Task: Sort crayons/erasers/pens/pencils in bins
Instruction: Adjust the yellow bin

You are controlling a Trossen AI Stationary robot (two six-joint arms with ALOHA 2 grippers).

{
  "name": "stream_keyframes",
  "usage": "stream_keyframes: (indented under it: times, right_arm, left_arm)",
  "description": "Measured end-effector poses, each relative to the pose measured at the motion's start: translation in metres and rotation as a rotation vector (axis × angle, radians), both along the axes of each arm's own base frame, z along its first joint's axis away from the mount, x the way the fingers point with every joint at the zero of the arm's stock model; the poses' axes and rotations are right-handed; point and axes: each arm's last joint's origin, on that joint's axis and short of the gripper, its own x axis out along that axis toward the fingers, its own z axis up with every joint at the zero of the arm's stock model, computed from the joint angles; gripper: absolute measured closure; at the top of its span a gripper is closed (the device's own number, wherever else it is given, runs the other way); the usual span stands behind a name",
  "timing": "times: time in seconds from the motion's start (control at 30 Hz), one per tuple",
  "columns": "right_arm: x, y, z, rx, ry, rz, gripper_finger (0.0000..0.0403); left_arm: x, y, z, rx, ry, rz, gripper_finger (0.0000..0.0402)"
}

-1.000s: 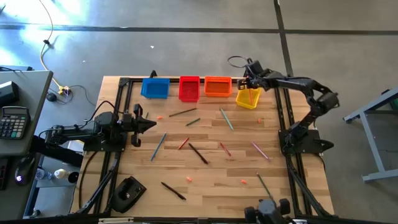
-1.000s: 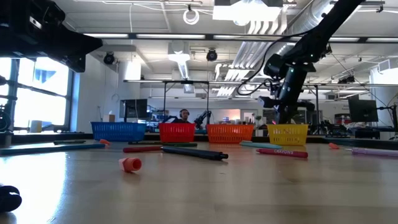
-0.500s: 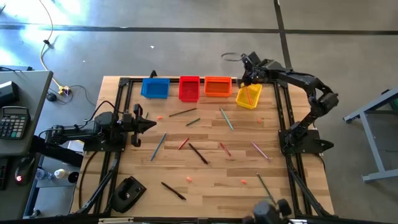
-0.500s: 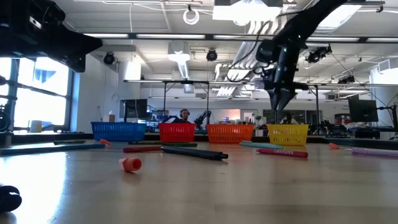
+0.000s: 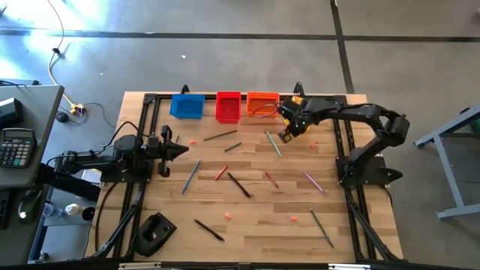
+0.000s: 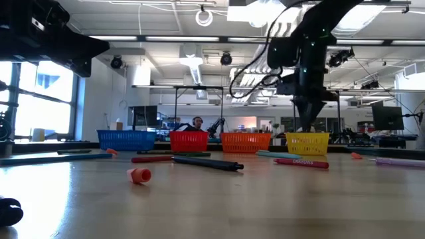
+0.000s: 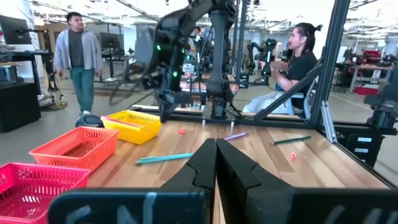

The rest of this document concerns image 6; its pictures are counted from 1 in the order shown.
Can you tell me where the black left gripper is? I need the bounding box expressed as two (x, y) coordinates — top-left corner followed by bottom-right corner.
(0, 0), (110, 78)

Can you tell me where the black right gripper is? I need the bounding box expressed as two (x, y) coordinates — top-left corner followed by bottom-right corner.
(276, 68), (339, 133)

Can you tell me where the magenta crayon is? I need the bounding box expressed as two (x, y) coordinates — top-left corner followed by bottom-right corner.
(273, 157), (330, 169)

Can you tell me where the light blue pen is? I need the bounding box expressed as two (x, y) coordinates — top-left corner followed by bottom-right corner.
(255, 149), (303, 160)

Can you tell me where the purple pen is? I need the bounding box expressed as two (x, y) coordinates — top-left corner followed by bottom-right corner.
(367, 157), (425, 168)

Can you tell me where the long dark green marker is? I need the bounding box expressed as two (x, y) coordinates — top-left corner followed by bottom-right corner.
(0, 153), (113, 167)

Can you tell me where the black pen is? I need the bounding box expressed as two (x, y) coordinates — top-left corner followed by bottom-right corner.
(0, 197), (25, 228)
(171, 155), (244, 172)

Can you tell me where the red crayon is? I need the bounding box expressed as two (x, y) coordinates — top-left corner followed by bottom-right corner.
(131, 155), (174, 164)

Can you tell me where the green crayon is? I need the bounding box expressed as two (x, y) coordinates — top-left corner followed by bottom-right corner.
(172, 151), (212, 157)

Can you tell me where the yellow plastic bin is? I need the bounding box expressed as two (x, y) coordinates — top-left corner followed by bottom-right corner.
(285, 132), (331, 156)

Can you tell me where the long ceiling light strip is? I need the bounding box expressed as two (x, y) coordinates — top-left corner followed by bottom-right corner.
(390, 40), (425, 46)
(335, 39), (385, 46)
(88, 35), (137, 42)
(145, 36), (220, 42)

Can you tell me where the large bright window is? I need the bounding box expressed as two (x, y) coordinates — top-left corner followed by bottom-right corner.
(0, 60), (81, 143)

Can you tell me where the orange plastic bin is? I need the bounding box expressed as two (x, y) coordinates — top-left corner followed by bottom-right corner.
(220, 132), (272, 154)

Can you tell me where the black computer monitor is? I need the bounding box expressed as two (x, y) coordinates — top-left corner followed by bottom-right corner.
(371, 105), (405, 131)
(127, 105), (159, 127)

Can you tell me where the dark background desk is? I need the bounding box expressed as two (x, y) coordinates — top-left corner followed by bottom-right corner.
(373, 134), (419, 149)

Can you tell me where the pale yellow container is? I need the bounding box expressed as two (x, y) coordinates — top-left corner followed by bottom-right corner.
(31, 127), (46, 143)

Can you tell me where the blue plastic bin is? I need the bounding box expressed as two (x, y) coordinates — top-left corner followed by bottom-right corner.
(96, 129), (157, 152)

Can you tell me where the person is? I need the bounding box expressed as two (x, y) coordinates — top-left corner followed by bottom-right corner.
(181, 116), (205, 133)

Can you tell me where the bright ceiling light panel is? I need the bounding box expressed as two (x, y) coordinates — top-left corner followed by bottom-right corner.
(227, 0), (388, 37)

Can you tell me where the red plastic bin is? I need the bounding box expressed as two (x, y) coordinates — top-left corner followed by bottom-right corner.
(169, 131), (209, 153)

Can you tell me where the black dome camera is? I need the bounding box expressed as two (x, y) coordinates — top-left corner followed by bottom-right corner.
(110, 55), (124, 70)
(219, 51), (233, 66)

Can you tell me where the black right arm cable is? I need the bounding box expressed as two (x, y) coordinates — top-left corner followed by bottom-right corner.
(228, 0), (311, 100)

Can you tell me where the white ceiling duct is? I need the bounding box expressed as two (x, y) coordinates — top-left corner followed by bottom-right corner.
(179, 42), (204, 86)

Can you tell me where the white wall air unit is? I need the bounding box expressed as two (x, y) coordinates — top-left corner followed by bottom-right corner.
(403, 61), (425, 80)

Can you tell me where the white cable coil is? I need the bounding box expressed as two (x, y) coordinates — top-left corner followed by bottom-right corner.
(195, 9), (214, 28)

